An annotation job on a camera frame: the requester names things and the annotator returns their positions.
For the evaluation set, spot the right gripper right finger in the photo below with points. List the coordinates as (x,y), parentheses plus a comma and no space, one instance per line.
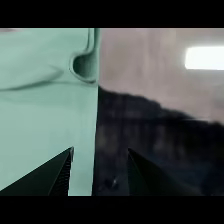
(150,180)

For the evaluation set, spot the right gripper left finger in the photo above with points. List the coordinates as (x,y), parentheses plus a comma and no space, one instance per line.
(46,176)

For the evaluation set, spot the light green T-shirt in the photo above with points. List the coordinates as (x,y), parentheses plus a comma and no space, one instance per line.
(40,110)

